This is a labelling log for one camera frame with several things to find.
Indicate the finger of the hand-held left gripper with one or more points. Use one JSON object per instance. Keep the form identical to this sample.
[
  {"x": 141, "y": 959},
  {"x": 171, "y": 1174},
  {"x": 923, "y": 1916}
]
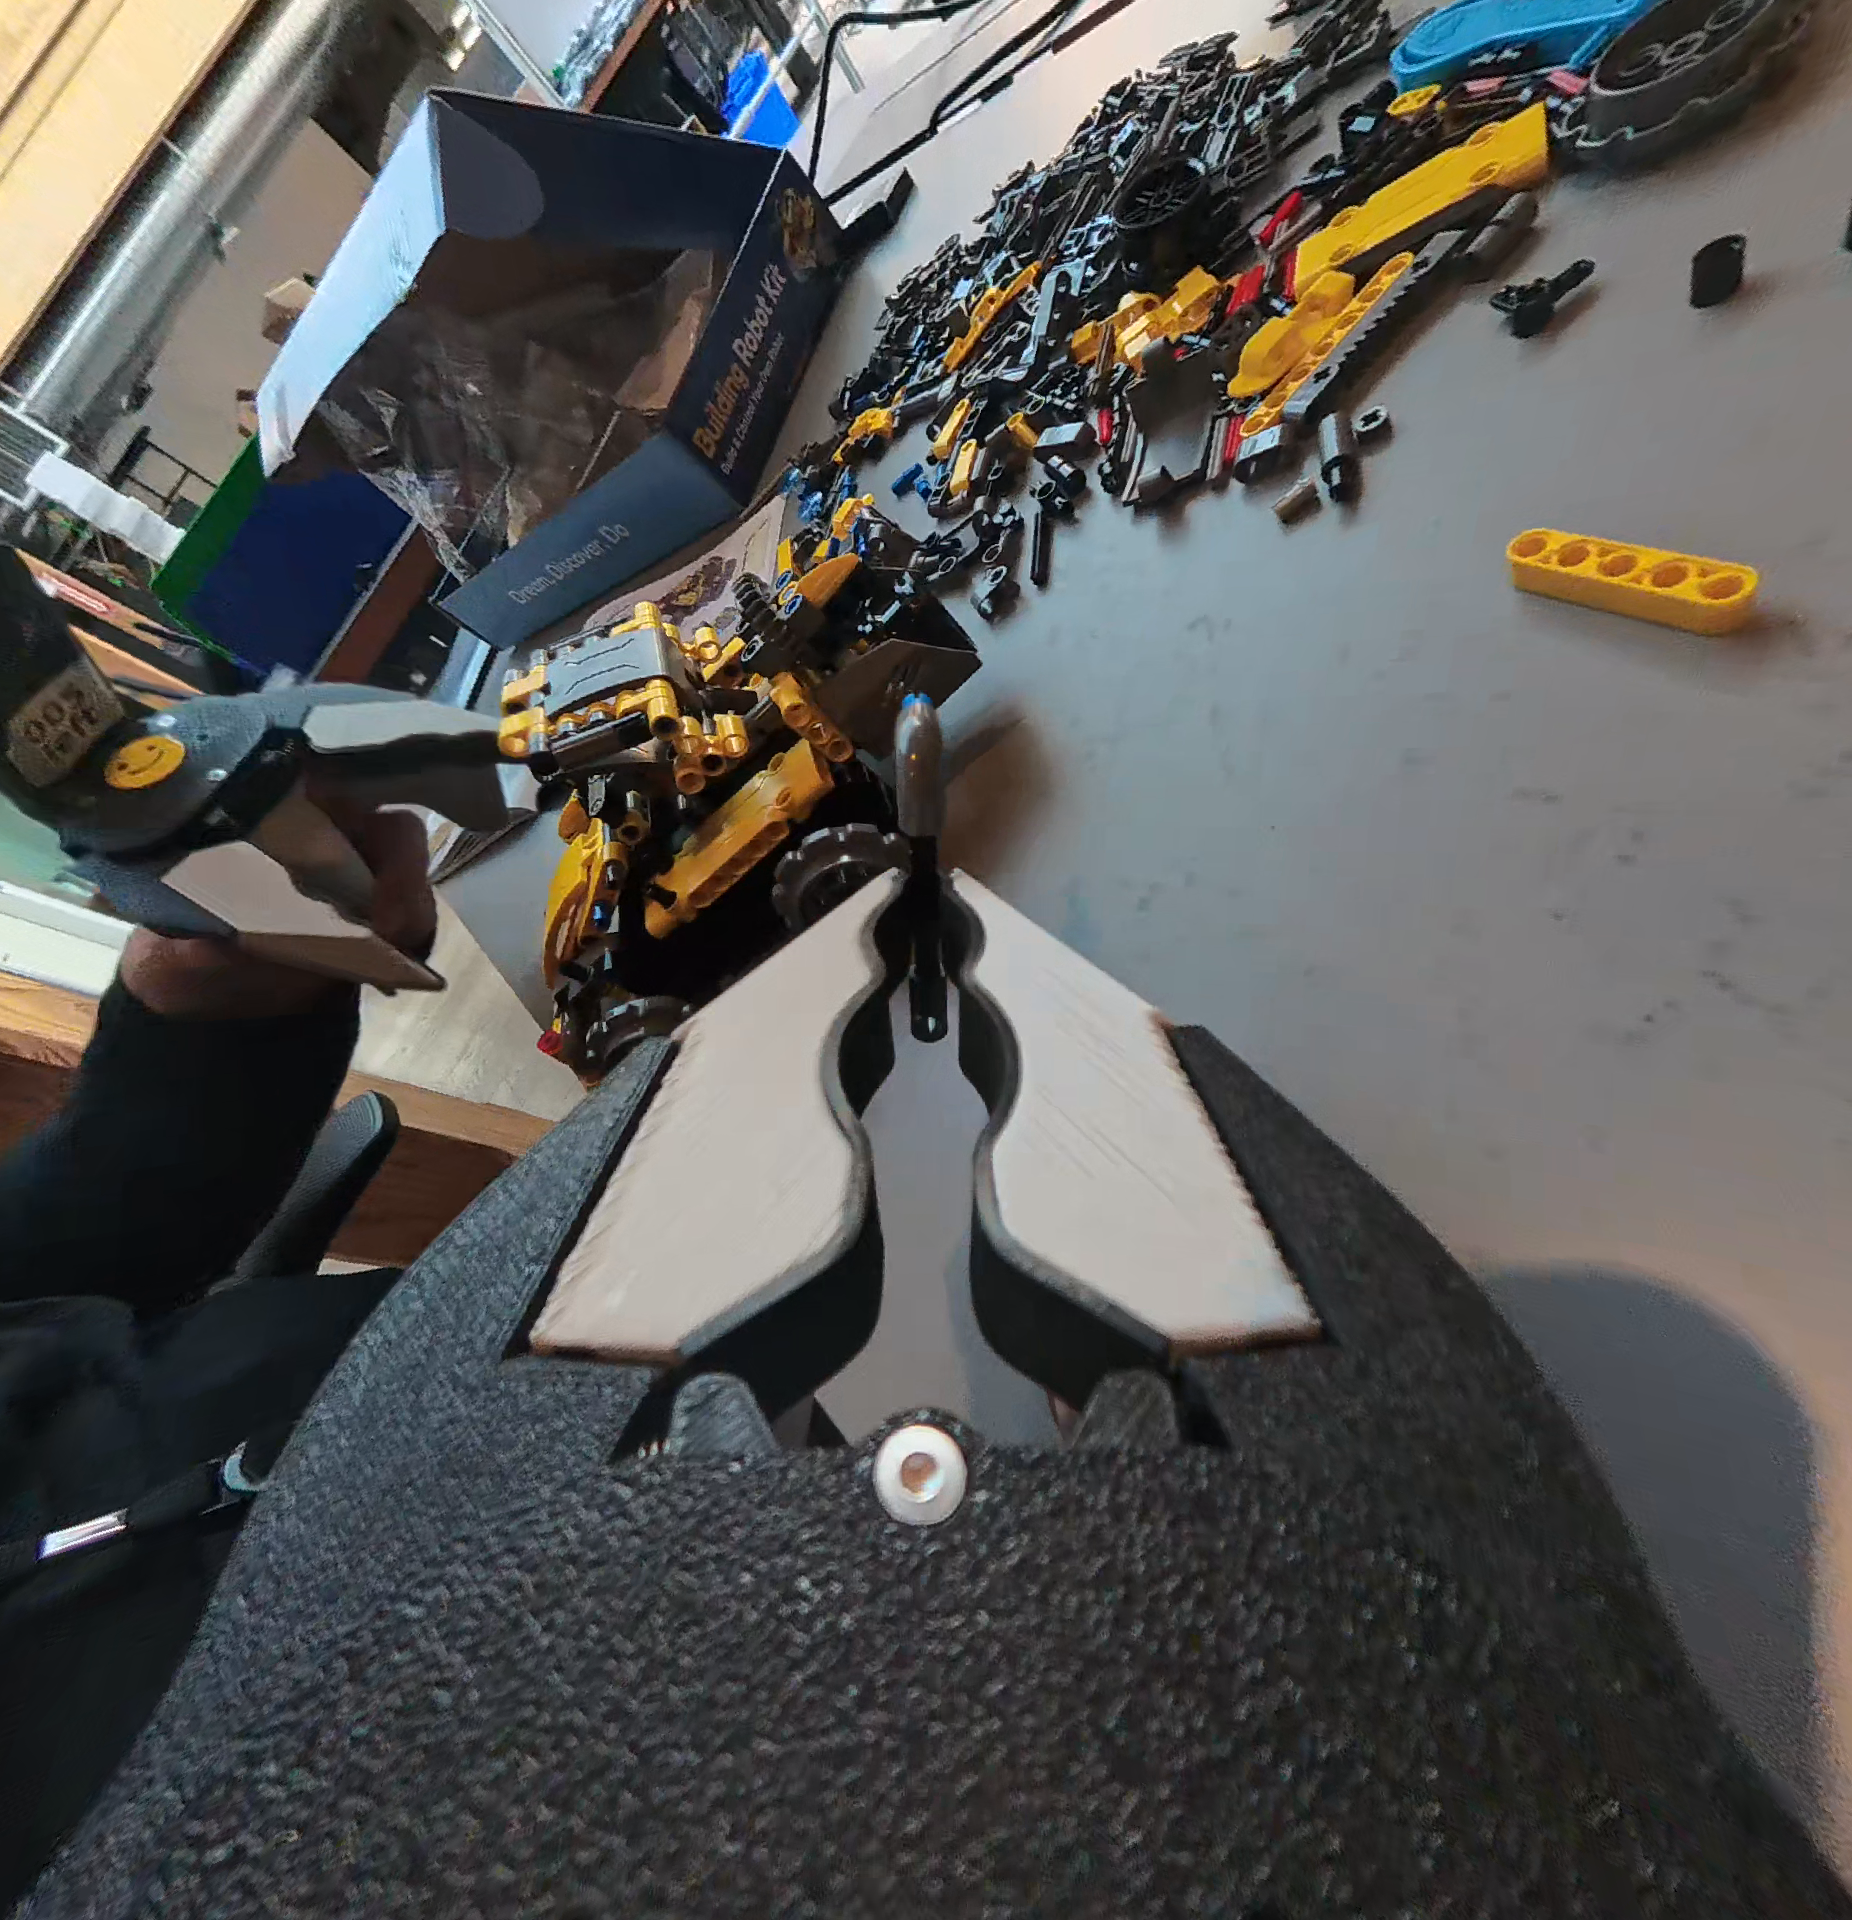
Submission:
[
  {"x": 418, "y": 755},
  {"x": 291, "y": 897}
]

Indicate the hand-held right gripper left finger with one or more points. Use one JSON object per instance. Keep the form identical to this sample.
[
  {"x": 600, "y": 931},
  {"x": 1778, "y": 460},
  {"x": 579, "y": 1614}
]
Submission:
[{"x": 721, "y": 1181}]

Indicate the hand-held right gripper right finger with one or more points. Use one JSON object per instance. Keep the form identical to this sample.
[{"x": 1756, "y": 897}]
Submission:
[{"x": 1137, "y": 1181}]

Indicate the yellow toy vehicle model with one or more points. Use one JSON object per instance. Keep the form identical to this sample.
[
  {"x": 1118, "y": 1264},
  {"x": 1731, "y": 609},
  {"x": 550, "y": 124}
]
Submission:
[{"x": 721, "y": 813}]

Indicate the black long axle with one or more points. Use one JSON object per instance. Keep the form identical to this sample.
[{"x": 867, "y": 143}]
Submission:
[{"x": 931, "y": 944}]

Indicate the person's left forearm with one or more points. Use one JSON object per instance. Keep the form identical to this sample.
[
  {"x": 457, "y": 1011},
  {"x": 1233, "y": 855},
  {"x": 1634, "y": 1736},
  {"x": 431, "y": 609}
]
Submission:
[{"x": 159, "y": 1140}]

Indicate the grey desk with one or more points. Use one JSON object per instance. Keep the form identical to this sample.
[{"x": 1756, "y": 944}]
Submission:
[{"x": 1464, "y": 975}]

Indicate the person's left hand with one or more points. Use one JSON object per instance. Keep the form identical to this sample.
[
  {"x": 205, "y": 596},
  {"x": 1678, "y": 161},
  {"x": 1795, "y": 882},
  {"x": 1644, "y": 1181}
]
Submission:
[{"x": 394, "y": 872}]

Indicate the blue plastic bin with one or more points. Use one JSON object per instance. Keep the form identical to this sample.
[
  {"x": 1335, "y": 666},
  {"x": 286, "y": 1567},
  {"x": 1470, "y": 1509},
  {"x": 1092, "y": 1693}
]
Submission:
[{"x": 304, "y": 579}]

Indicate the green plastic bin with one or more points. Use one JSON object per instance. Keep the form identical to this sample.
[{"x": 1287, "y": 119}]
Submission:
[{"x": 210, "y": 528}]

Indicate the black chair armrest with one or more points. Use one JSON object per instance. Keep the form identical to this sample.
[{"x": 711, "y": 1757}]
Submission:
[{"x": 336, "y": 1174}]

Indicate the instruction booklet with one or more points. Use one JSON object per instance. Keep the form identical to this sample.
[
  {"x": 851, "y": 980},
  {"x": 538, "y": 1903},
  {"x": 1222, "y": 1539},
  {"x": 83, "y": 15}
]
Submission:
[{"x": 699, "y": 579}]

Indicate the clear plastic bag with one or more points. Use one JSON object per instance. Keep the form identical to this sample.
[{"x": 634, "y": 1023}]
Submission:
[{"x": 474, "y": 403}]

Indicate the dark blue kit box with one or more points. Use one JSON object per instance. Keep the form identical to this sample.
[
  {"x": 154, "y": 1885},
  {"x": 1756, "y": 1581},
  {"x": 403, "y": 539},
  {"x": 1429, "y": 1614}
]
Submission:
[{"x": 762, "y": 357}]

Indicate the small black box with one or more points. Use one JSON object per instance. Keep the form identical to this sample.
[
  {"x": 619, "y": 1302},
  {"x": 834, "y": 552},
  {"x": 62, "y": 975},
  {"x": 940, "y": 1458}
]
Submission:
[{"x": 867, "y": 208}]

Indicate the blue crate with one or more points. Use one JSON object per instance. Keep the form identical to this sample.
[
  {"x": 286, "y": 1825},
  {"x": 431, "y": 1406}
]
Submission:
[{"x": 754, "y": 100}]

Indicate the grey curved panel piece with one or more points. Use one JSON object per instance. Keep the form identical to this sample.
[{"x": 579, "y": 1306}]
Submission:
[{"x": 1165, "y": 435}]

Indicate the grey pin connector piece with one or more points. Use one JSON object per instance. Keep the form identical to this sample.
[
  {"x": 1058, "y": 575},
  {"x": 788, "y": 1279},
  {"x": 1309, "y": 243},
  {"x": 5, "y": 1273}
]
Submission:
[{"x": 1335, "y": 449}]

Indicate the pile of mixed coloured pieces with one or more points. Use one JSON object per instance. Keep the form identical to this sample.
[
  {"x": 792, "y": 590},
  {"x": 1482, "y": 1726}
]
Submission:
[{"x": 1111, "y": 392}]

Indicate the short yellow holed beam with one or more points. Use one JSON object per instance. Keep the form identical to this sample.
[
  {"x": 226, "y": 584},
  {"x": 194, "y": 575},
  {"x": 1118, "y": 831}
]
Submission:
[{"x": 1634, "y": 584}]

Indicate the grey gear rack beam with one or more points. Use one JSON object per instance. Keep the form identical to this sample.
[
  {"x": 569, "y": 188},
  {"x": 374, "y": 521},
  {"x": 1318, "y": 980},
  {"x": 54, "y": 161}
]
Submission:
[{"x": 1347, "y": 349}]

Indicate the black wheel rim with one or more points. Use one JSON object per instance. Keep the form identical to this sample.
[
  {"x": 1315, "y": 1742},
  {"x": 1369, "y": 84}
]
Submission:
[{"x": 1165, "y": 195}]

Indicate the black angled connector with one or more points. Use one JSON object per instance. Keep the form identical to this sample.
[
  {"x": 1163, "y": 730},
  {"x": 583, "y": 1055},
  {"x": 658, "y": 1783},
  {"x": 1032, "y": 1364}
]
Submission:
[{"x": 1540, "y": 297}]

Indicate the yellow rectangular panel piece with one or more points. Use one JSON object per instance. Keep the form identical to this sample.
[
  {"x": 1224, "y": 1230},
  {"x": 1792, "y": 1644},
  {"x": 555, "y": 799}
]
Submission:
[{"x": 1429, "y": 195}]

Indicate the black small bushing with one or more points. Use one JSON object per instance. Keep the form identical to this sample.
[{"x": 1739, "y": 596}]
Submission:
[{"x": 1723, "y": 269}]

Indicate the blue brick separator tool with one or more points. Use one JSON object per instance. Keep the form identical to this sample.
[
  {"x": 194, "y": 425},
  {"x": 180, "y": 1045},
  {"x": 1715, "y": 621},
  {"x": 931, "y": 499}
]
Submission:
[{"x": 1511, "y": 41}]

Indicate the dark grey sprocket wheel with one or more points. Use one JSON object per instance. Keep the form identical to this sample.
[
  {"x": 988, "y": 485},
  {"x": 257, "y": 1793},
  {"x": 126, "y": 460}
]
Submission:
[{"x": 1689, "y": 80}]

